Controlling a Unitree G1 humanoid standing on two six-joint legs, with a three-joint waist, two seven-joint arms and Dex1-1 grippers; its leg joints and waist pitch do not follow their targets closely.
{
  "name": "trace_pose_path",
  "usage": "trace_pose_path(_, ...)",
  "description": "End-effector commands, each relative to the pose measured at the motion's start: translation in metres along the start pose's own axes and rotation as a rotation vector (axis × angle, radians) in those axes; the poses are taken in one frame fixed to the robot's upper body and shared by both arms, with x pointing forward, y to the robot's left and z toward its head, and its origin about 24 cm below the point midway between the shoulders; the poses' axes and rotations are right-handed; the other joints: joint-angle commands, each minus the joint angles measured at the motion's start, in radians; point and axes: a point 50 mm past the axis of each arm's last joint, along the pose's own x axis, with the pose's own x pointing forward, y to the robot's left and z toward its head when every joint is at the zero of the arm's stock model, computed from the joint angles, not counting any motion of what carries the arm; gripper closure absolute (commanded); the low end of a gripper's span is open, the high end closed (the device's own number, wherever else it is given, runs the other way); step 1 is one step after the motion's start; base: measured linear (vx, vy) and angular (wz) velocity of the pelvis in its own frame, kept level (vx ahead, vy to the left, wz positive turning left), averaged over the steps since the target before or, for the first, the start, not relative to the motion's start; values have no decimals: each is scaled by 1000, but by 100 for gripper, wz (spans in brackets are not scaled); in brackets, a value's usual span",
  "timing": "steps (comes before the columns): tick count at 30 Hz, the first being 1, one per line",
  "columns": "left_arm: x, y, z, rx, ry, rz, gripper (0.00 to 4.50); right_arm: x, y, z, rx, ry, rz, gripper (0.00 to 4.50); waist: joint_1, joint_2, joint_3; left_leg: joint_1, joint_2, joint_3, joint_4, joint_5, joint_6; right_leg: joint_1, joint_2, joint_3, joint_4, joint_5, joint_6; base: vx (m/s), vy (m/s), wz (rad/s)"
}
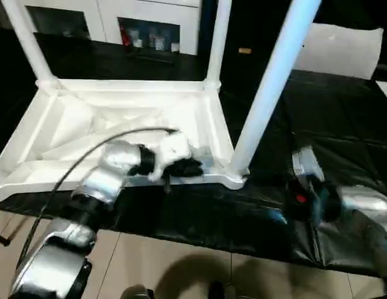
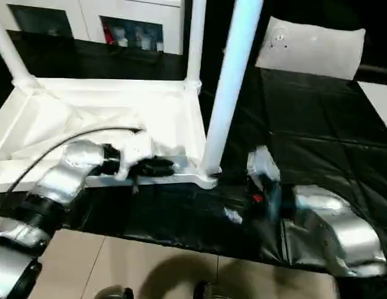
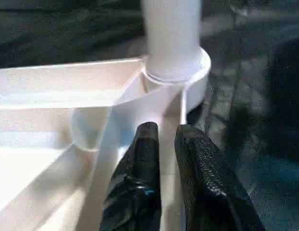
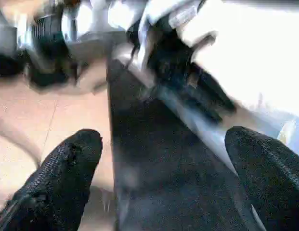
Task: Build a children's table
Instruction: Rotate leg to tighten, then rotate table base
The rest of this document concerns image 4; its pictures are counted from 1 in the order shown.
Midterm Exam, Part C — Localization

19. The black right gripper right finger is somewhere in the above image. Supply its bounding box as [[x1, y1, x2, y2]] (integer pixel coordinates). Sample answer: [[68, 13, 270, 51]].
[[224, 126, 299, 231]]

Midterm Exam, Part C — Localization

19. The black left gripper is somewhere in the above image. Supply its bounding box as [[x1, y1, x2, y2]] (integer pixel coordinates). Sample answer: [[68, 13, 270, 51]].
[[126, 17, 237, 124]]

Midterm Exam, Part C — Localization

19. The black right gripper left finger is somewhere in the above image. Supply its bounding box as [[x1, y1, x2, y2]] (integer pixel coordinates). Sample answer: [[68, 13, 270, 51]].
[[0, 128, 104, 231]]

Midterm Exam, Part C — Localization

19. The white plastic table top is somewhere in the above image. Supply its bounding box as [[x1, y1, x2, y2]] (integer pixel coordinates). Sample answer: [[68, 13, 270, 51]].
[[110, 0, 299, 148]]

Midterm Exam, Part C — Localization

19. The black work mat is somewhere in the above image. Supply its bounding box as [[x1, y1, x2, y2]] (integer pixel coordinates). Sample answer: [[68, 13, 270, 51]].
[[106, 57, 268, 231]]

